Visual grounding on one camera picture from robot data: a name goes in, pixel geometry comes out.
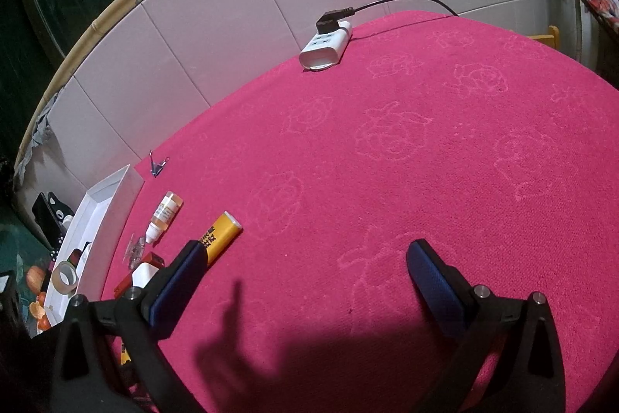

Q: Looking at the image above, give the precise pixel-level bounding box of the brown packing tape roll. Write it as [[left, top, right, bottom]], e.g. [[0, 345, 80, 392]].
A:
[[50, 261, 79, 296]]

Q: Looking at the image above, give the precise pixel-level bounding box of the blue binder clip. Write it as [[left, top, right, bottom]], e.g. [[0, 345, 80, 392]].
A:
[[149, 151, 169, 177]]

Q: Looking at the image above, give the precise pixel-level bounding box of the red tape roll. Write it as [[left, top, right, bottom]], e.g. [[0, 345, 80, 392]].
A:
[[67, 248, 83, 268]]

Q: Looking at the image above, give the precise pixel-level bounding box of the red harmonica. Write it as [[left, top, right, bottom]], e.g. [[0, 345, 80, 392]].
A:
[[113, 253, 165, 299]]

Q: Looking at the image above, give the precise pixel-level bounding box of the black usb cable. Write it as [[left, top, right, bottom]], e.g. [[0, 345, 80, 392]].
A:
[[316, 0, 460, 35]]

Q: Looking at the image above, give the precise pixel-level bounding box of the small dropper bottle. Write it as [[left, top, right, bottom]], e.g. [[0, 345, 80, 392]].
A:
[[145, 191, 184, 244]]

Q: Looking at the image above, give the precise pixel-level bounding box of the white charger cube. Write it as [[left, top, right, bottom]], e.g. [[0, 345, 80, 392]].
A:
[[131, 262, 159, 288]]

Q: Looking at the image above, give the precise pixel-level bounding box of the white cardboard box lid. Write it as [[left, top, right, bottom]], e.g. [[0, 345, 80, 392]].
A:
[[44, 165, 144, 325]]

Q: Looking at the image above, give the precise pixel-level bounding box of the white power bank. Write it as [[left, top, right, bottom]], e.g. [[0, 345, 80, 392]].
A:
[[299, 21, 351, 71]]

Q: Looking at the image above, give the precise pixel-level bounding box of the clear acrylic cartoon charm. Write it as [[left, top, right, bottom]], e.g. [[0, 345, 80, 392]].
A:
[[123, 236, 146, 271]]

